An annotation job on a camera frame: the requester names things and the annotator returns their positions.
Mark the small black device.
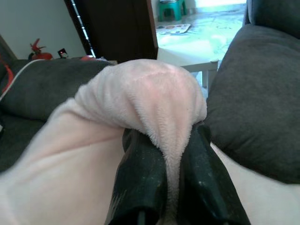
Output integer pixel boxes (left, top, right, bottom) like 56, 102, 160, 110
57, 47, 69, 59

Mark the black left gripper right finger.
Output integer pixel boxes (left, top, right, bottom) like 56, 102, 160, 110
178, 121, 253, 225

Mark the red strap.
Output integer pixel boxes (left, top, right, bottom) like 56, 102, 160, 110
0, 53, 14, 95

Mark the white side table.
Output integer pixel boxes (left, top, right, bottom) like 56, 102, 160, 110
180, 60, 220, 89

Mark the dark brown door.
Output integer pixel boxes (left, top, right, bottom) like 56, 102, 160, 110
64, 0, 159, 64

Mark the red fire extinguisher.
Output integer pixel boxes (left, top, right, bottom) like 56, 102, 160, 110
28, 38, 53, 60

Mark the printed floor mat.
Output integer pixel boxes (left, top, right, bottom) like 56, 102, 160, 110
156, 23, 192, 36

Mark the dark grey armchair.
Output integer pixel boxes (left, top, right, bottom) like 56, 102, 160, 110
0, 58, 115, 174

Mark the pink plush pillow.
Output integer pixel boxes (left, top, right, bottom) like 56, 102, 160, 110
0, 60, 208, 225

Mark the teal plastic stool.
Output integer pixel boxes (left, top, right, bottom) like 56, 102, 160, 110
158, 0, 188, 23

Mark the dark grey fabric sofa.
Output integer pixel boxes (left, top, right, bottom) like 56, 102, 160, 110
205, 0, 300, 186

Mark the white cord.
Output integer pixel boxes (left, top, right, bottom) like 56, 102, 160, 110
0, 60, 36, 102

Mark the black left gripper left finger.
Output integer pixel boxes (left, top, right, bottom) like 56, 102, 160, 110
106, 127, 168, 225

